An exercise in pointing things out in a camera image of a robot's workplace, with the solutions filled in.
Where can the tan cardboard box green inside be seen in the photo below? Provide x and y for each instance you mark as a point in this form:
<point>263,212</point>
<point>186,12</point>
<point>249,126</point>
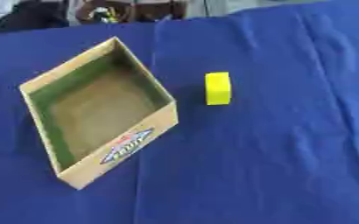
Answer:
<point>103,108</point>

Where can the yellow rectangular block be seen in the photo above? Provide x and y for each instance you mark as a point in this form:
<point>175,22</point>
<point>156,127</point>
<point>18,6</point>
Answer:
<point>218,88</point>

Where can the black bag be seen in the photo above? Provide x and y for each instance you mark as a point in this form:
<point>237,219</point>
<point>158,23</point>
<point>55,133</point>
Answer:
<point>32,16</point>

